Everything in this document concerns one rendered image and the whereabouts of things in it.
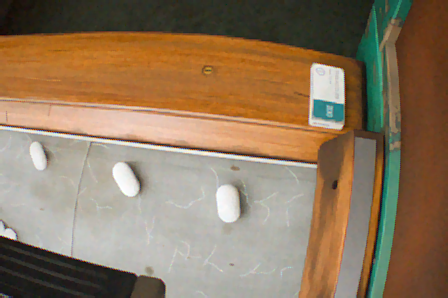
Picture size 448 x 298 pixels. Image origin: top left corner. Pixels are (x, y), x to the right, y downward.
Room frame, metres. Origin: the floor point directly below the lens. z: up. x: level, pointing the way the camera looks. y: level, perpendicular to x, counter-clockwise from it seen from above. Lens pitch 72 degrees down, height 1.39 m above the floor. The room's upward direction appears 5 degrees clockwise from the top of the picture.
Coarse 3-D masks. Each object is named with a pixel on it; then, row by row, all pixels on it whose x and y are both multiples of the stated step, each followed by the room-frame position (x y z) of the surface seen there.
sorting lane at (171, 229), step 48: (0, 144) 0.20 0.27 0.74; (48, 144) 0.20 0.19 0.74; (96, 144) 0.21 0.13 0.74; (0, 192) 0.14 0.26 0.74; (48, 192) 0.15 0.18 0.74; (96, 192) 0.16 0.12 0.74; (144, 192) 0.16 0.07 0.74; (192, 192) 0.17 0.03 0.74; (240, 192) 0.17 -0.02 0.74; (288, 192) 0.18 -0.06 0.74; (48, 240) 0.09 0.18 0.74; (96, 240) 0.11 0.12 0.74; (144, 240) 0.12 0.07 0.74; (192, 240) 0.12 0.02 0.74; (240, 240) 0.13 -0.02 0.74; (288, 240) 0.13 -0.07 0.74; (192, 288) 0.07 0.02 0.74; (240, 288) 0.07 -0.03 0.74; (288, 288) 0.07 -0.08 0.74
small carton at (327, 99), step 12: (312, 72) 0.29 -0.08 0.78; (324, 72) 0.29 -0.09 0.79; (336, 72) 0.29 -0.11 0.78; (312, 84) 0.27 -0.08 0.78; (324, 84) 0.27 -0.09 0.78; (336, 84) 0.27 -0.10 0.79; (312, 96) 0.26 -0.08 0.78; (324, 96) 0.26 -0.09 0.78; (336, 96) 0.26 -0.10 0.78; (312, 108) 0.25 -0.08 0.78; (324, 108) 0.25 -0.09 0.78; (336, 108) 0.25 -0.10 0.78; (312, 120) 0.24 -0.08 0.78; (324, 120) 0.24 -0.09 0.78; (336, 120) 0.24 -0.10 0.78
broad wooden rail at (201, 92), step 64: (0, 64) 0.29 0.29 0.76; (64, 64) 0.29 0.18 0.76; (128, 64) 0.29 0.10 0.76; (192, 64) 0.29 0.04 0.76; (256, 64) 0.29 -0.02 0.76; (64, 128) 0.22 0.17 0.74; (128, 128) 0.22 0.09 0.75; (192, 128) 0.23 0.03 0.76; (256, 128) 0.23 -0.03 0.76; (320, 128) 0.23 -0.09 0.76
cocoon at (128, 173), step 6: (120, 162) 0.19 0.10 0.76; (114, 168) 0.18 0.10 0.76; (120, 168) 0.18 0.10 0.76; (126, 168) 0.18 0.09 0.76; (114, 174) 0.17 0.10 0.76; (120, 174) 0.17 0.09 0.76; (126, 174) 0.17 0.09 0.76; (132, 174) 0.18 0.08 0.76; (120, 180) 0.17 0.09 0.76; (126, 180) 0.17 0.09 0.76; (132, 180) 0.17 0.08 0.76; (120, 186) 0.16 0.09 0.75; (126, 186) 0.16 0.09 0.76; (132, 186) 0.16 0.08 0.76; (138, 186) 0.17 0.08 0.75; (126, 192) 0.16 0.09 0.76; (132, 192) 0.16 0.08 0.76
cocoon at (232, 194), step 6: (222, 186) 0.17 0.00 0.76; (228, 186) 0.17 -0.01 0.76; (234, 186) 0.18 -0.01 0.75; (222, 192) 0.17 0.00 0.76; (228, 192) 0.17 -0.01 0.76; (234, 192) 0.17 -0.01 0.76; (222, 198) 0.16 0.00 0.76; (228, 198) 0.16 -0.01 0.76; (234, 198) 0.16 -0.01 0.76; (222, 204) 0.16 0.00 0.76; (228, 204) 0.16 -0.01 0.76; (234, 204) 0.16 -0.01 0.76; (222, 210) 0.15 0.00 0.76; (228, 210) 0.15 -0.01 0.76; (234, 210) 0.15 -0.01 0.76; (240, 210) 0.15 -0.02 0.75; (222, 216) 0.15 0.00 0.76; (228, 216) 0.15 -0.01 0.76; (234, 216) 0.15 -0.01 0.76
